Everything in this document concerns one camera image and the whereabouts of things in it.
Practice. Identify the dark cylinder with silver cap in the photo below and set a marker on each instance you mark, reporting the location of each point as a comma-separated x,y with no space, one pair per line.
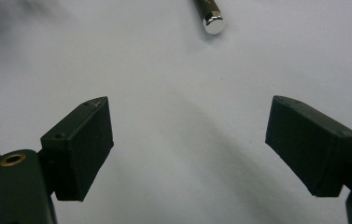
212,21

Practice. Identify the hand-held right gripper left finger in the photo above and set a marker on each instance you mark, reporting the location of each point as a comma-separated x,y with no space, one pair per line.
80,152

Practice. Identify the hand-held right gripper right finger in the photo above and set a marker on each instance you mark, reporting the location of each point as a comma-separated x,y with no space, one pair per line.
307,146

